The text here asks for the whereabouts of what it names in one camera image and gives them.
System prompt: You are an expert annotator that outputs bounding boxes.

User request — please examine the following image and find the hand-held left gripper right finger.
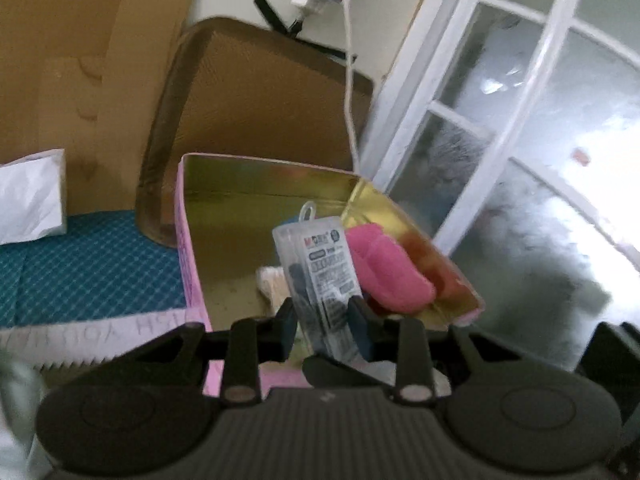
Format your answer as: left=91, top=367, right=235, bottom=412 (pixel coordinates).
left=347, top=297, right=543, bottom=406

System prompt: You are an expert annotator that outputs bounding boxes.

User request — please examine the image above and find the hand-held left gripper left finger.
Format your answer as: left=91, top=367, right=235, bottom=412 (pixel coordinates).
left=107, top=297, right=298, bottom=406

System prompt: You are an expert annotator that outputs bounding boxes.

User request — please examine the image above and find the clear plastic refill case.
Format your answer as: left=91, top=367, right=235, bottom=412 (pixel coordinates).
left=272, top=200, right=368, bottom=363

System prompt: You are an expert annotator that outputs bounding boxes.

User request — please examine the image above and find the pink tin box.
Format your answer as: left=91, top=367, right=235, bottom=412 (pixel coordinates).
left=175, top=152, right=486, bottom=401

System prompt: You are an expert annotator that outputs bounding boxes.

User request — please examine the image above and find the pink sponge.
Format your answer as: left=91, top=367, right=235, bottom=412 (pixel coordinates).
left=345, top=225, right=436, bottom=316

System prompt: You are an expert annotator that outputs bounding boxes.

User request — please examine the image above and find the teal quilted mat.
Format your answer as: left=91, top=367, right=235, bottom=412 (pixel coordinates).
left=0, top=210, right=190, bottom=328

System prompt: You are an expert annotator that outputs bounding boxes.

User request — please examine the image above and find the brown box lid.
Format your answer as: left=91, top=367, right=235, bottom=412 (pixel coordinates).
left=136, top=16, right=376, bottom=248

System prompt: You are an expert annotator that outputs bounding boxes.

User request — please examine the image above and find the white framed glass door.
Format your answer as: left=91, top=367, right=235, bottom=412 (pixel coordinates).
left=360, top=0, right=640, bottom=376

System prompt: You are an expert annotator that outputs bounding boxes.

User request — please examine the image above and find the black tape strip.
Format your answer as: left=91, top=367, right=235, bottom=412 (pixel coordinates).
left=254, top=0, right=302, bottom=37
left=299, top=39, right=359, bottom=64

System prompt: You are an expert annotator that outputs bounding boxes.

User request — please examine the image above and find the white plastic bag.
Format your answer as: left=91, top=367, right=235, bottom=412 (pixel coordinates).
left=0, top=148, right=67, bottom=246

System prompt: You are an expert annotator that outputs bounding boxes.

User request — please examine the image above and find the large cardboard sheet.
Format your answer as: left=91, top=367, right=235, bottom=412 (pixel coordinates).
left=0, top=0, right=211, bottom=211

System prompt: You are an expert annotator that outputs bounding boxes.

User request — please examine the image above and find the white cable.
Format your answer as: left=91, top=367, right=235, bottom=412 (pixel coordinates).
left=342, top=0, right=363, bottom=176

